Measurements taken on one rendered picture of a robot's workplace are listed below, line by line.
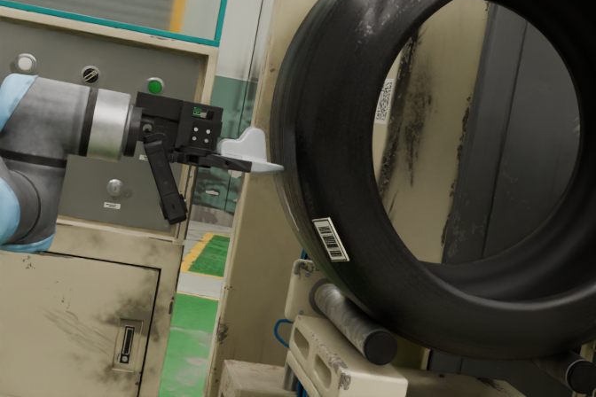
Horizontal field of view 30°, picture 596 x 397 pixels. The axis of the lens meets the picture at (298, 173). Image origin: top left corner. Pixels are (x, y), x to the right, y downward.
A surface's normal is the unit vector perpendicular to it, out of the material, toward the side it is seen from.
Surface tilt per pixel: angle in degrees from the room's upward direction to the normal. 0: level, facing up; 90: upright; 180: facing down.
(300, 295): 90
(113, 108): 57
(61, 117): 87
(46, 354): 90
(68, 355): 90
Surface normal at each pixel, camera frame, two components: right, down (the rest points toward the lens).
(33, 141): 0.22, 0.07
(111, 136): 0.14, 0.26
